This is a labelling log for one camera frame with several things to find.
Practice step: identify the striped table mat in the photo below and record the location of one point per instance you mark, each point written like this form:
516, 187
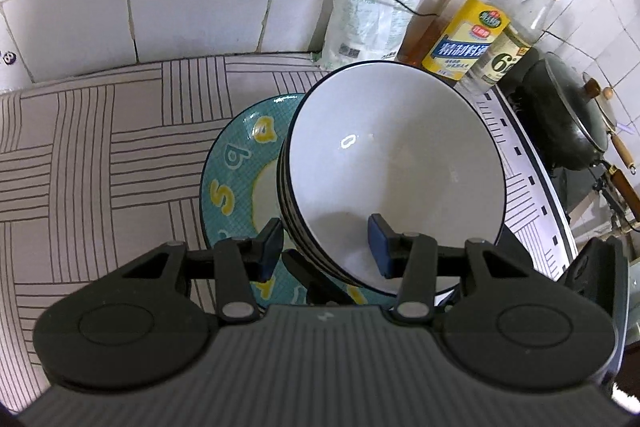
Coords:
100, 157

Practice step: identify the white plastic bag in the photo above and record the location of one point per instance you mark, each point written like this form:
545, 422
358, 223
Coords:
370, 17

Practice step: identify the clear bottle with white label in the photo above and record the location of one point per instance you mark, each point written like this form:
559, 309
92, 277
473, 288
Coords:
500, 67

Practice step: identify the black wok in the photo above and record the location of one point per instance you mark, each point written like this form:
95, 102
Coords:
555, 127

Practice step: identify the glass wok lid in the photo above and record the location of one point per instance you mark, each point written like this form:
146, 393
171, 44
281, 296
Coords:
575, 97

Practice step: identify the white printed wall sticker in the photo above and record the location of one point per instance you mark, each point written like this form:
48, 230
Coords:
7, 57

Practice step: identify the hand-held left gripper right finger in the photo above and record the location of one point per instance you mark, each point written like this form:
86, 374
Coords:
377, 248

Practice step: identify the blue fried egg print plate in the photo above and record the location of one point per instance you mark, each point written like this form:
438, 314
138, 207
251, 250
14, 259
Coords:
235, 177

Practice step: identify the yellow label bottle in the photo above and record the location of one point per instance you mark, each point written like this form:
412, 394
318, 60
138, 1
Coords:
462, 42

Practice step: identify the clear bottle with amber liquid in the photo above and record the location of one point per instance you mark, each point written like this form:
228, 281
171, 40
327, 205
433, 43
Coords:
425, 42

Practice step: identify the gas stove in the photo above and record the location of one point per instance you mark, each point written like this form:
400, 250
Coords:
590, 197

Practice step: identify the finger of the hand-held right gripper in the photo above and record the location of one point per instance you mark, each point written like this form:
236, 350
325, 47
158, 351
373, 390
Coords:
306, 271

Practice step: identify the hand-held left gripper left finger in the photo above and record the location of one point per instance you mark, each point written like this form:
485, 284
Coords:
270, 253

